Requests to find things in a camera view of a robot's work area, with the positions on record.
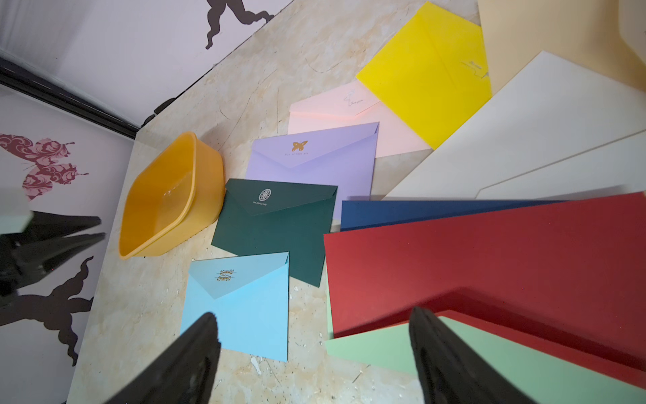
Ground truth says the yellow envelope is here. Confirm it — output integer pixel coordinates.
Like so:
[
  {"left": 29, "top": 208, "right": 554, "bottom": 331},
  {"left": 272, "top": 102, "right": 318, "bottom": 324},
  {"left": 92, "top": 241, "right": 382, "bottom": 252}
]
[{"left": 357, "top": 3, "right": 492, "bottom": 149}]

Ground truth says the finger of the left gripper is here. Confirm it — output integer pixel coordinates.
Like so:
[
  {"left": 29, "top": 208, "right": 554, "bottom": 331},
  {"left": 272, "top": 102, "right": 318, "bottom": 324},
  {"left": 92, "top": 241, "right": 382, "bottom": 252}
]
[
  {"left": 1, "top": 233, "right": 105, "bottom": 298},
  {"left": 23, "top": 211, "right": 102, "bottom": 237}
]

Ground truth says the beige envelope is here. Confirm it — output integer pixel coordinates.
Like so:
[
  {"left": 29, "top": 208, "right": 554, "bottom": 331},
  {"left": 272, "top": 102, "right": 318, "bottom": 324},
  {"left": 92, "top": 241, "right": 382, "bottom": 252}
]
[{"left": 478, "top": 1, "right": 645, "bottom": 93}]

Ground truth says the light green envelope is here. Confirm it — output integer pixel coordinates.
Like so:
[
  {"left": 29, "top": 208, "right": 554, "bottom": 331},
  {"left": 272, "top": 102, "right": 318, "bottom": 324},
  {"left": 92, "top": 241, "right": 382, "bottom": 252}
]
[{"left": 324, "top": 282, "right": 646, "bottom": 404}]

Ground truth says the white envelope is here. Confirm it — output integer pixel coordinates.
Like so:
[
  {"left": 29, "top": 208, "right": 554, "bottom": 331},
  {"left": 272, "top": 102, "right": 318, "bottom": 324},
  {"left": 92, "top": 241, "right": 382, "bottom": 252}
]
[{"left": 388, "top": 52, "right": 645, "bottom": 200}]

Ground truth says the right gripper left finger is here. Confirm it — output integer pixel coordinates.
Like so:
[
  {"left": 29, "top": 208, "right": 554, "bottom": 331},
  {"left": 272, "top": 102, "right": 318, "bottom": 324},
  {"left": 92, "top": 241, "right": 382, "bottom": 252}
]
[{"left": 108, "top": 312, "right": 221, "bottom": 404}]

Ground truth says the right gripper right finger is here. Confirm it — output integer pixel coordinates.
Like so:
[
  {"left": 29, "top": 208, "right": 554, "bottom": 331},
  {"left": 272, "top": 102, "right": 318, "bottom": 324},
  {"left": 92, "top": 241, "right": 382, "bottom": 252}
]
[{"left": 409, "top": 306, "right": 533, "bottom": 403}]

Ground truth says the red envelope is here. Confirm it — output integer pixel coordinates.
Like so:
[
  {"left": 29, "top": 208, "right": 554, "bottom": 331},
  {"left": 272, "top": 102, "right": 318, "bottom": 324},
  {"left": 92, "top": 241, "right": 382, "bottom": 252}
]
[{"left": 325, "top": 193, "right": 645, "bottom": 387}]

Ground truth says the dark green envelope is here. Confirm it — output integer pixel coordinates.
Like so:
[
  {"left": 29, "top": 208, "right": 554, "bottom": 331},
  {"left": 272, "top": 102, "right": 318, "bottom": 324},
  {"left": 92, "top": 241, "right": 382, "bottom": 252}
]
[{"left": 211, "top": 178, "right": 337, "bottom": 287}]

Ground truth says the pink envelope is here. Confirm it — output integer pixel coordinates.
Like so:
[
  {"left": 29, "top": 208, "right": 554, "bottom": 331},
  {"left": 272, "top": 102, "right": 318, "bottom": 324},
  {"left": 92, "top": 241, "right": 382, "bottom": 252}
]
[{"left": 288, "top": 81, "right": 430, "bottom": 158}]

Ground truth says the purple envelope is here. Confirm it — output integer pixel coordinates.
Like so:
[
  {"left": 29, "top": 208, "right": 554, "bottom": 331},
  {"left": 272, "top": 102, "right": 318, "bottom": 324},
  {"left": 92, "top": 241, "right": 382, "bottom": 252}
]
[{"left": 245, "top": 122, "right": 380, "bottom": 220}]

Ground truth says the light blue envelope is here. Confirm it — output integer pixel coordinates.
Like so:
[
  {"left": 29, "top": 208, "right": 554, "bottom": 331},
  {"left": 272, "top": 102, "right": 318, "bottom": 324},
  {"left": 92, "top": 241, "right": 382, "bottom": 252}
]
[{"left": 180, "top": 252, "right": 289, "bottom": 362}]

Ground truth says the navy blue envelope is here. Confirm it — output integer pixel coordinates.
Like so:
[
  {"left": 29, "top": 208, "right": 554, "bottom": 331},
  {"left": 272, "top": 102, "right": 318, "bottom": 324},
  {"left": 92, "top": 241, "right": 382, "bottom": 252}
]
[{"left": 341, "top": 200, "right": 560, "bottom": 232}]

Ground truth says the yellow plastic storage box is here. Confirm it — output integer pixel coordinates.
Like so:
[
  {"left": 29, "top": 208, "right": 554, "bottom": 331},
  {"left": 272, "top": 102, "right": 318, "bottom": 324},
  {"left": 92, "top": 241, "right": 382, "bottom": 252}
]
[{"left": 119, "top": 132, "right": 225, "bottom": 260}]

